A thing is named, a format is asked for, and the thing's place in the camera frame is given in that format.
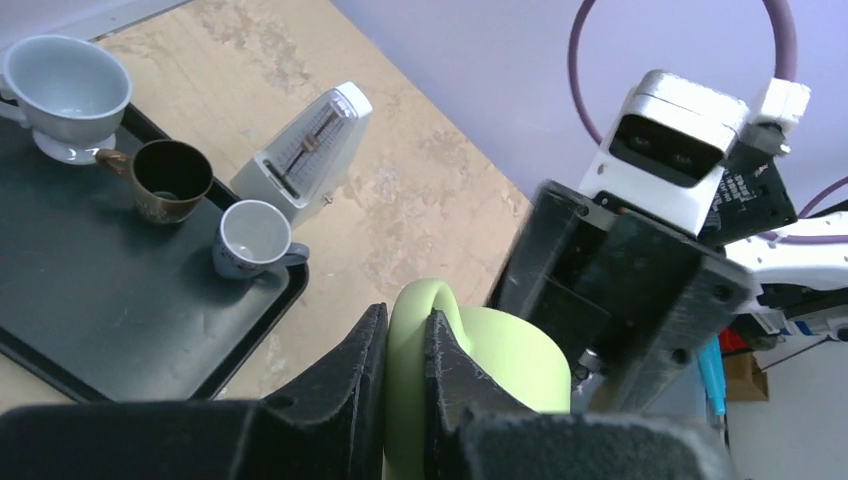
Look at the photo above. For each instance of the cardboard box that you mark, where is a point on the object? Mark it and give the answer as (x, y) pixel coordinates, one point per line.
(745, 381)

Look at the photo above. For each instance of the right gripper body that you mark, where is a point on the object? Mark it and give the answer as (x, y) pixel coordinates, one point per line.
(640, 295)

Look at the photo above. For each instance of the white mug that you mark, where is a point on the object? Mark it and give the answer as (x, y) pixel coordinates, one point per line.
(70, 93)

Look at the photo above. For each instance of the black tray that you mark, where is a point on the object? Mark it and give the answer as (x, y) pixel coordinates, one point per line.
(105, 306)

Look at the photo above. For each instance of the blue tool handle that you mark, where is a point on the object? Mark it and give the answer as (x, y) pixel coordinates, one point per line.
(712, 374)

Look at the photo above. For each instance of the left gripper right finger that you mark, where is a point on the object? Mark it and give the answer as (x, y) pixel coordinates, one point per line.
(474, 429)

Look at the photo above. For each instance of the green cup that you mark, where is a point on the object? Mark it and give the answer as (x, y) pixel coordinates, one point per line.
(520, 358)

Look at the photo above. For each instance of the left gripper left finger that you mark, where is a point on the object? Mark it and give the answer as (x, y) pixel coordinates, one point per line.
(324, 424)

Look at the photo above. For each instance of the blue patterned mug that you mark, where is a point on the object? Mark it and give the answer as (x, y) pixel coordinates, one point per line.
(252, 237)

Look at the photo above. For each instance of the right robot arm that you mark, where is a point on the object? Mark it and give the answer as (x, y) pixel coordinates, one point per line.
(816, 263)

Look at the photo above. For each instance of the brown mug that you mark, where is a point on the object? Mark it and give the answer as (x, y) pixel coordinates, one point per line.
(169, 178)

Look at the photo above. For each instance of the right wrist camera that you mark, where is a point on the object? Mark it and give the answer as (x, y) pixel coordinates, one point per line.
(699, 160)

